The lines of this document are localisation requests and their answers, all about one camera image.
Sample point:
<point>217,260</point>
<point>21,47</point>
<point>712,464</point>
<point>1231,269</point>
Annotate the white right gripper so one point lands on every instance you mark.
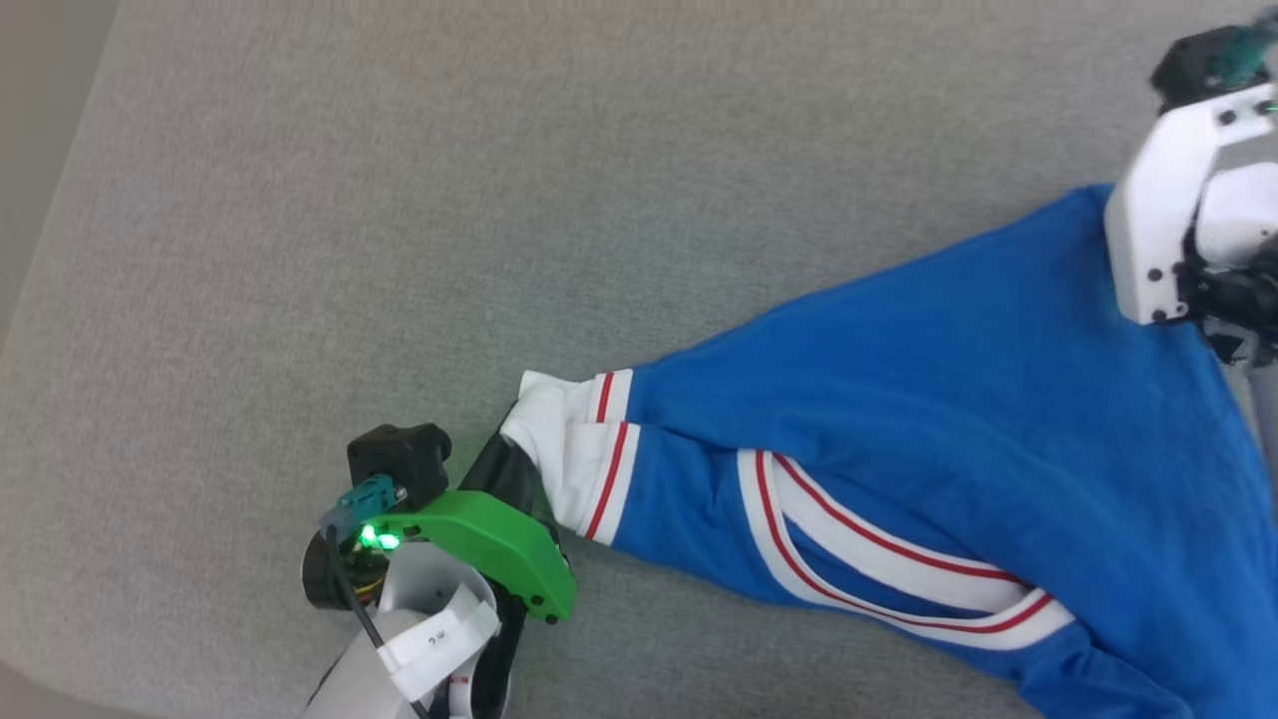
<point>1148,220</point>

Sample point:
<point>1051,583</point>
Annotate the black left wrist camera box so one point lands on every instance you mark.
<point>399,459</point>

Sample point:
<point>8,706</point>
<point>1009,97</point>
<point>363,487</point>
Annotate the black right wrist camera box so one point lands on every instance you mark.
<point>1193,65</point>

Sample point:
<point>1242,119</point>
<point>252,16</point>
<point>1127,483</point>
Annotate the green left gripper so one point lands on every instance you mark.
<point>489,539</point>

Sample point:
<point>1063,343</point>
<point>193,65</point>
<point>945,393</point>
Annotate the grey fabric sofa cushion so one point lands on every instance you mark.
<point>399,250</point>

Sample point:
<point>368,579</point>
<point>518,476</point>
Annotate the blue garment white red stripes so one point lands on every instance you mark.
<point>949,399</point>

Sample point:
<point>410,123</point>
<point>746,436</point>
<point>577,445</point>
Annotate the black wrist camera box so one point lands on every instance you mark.
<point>399,459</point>
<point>1193,65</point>

